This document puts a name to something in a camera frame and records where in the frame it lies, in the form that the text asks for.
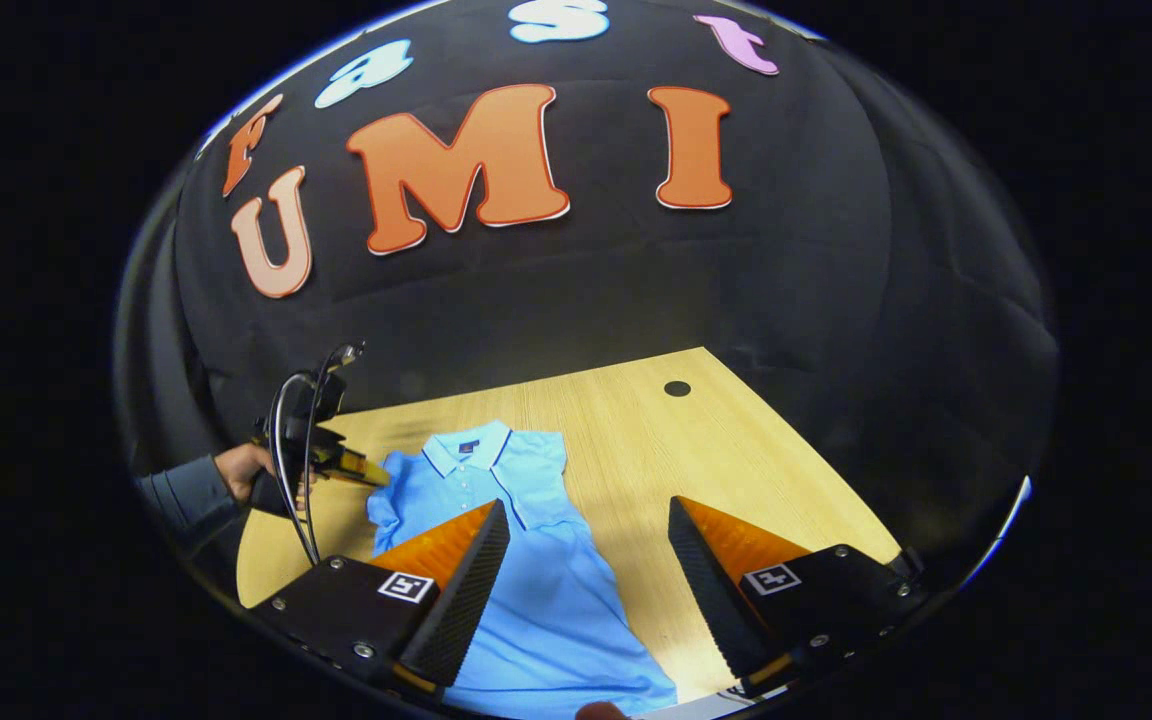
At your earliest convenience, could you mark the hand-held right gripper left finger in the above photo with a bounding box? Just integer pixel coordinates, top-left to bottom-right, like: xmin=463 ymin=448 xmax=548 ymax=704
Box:
xmin=251 ymin=499 xmax=512 ymax=701

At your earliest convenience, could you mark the plain black curtain cloth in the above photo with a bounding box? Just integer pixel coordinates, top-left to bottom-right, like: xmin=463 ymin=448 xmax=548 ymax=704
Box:
xmin=836 ymin=45 xmax=1062 ymax=591
xmin=114 ymin=190 xmax=237 ymax=471

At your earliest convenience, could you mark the light blue T-shirt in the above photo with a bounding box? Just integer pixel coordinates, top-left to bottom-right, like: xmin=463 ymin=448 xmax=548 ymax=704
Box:
xmin=366 ymin=420 xmax=679 ymax=719

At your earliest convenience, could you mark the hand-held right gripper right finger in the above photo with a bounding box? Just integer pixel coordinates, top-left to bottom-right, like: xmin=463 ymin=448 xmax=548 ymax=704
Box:
xmin=668 ymin=496 xmax=929 ymax=699

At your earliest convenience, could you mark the black backdrop cloth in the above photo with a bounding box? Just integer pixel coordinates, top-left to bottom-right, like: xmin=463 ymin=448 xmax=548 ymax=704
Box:
xmin=171 ymin=0 xmax=897 ymax=451

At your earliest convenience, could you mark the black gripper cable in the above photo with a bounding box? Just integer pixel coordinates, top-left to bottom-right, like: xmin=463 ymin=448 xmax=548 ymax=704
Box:
xmin=269 ymin=370 xmax=325 ymax=568

